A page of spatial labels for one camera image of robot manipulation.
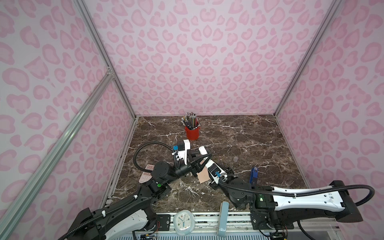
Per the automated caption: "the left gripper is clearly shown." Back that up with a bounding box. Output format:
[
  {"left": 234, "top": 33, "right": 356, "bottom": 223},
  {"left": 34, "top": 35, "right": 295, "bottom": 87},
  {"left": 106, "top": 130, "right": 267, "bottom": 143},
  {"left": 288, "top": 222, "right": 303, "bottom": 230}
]
[{"left": 165, "top": 149, "right": 210, "bottom": 186}]

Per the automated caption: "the pink envelope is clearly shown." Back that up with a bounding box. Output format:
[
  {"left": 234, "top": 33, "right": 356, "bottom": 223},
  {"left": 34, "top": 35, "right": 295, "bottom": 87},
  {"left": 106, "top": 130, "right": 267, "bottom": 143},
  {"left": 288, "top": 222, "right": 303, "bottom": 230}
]
[{"left": 197, "top": 167, "right": 211, "bottom": 184}]

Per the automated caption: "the white glue stick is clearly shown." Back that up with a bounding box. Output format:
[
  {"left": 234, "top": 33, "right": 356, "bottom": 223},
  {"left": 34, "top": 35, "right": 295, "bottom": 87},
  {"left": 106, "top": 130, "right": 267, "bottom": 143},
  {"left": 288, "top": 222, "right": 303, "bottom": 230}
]
[{"left": 199, "top": 146, "right": 212, "bottom": 166}]

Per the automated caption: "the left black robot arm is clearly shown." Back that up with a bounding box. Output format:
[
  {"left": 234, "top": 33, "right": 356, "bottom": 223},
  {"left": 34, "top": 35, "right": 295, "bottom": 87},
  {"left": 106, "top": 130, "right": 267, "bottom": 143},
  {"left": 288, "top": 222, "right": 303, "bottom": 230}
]
[{"left": 60, "top": 150, "right": 212, "bottom": 240}]

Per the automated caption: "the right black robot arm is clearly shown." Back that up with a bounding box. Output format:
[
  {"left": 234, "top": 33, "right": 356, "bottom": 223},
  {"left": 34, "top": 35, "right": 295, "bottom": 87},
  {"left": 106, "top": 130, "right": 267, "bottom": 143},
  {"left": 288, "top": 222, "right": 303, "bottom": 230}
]
[{"left": 210, "top": 175, "right": 375, "bottom": 231}]

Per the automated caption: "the blue stapler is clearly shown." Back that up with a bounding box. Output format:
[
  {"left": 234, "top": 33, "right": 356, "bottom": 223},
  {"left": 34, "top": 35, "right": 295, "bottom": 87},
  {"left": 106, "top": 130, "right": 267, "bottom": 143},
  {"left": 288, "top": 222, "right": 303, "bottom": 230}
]
[{"left": 249, "top": 167, "right": 259, "bottom": 185}]

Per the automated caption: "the red pencil cup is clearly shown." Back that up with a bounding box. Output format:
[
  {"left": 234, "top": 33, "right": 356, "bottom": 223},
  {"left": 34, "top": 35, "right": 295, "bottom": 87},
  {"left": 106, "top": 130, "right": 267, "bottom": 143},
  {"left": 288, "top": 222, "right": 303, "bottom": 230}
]
[{"left": 185, "top": 127, "right": 200, "bottom": 141}]

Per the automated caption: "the light blue phone stand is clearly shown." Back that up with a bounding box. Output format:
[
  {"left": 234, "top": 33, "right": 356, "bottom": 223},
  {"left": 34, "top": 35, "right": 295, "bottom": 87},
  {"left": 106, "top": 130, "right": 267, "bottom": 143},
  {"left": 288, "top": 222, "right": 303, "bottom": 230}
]
[{"left": 217, "top": 201, "right": 229, "bottom": 238}]

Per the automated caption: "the coloured pencils bunch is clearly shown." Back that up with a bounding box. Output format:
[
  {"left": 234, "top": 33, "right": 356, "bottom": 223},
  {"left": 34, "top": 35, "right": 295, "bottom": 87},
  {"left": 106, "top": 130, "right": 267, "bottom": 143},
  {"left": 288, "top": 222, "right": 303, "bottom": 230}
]
[{"left": 181, "top": 112, "right": 200, "bottom": 130}]

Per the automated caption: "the pink calculator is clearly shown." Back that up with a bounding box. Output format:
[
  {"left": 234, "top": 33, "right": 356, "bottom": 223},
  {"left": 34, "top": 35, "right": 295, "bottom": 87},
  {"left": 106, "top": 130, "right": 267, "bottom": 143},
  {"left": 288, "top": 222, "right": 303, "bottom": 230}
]
[{"left": 139, "top": 165, "right": 155, "bottom": 184}]

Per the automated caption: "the white alarm clock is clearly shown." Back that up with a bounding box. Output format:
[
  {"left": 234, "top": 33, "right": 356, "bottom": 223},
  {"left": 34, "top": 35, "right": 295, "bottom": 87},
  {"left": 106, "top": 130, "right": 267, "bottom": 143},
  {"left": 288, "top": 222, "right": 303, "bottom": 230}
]
[{"left": 173, "top": 210, "right": 196, "bottom": 236}]

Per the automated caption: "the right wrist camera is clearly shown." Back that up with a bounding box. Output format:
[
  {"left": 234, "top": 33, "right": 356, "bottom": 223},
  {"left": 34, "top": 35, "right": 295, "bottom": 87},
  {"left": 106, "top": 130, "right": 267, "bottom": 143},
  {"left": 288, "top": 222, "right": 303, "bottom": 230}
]
[{"left": 206, "top": 160, "right": 228, "bottom": 185}]

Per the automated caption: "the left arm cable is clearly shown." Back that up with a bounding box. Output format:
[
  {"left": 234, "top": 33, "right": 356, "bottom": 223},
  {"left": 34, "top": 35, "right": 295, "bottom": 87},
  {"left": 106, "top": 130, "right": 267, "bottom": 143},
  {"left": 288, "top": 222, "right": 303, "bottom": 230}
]
[{"left": 132, "top": 141, "right": 178, "bottom": 173}]

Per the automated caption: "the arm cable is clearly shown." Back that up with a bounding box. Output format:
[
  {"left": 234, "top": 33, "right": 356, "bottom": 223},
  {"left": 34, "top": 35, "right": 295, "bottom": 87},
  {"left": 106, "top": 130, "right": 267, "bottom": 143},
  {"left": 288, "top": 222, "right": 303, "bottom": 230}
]
[
  {"left": 132, "top": 141, "right": 178, "bottom": 173},
  {"left": 218, "top": 176, "right": 376, "bottom": 240}
]

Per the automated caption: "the aluminium frame rail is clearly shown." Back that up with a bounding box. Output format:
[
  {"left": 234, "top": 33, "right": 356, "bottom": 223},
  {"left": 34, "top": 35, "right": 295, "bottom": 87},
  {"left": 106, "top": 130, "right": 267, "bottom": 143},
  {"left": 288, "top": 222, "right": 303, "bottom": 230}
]
[{"left": 80, "top": 211, "right": 344, "bottom": 240}]

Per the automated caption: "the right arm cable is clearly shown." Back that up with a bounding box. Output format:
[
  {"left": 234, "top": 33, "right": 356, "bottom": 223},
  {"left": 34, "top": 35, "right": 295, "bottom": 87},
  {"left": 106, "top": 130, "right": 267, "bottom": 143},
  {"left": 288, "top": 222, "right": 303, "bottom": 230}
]
[{"left": 218, "top": 176, "right": 376, "bottom": 240}]

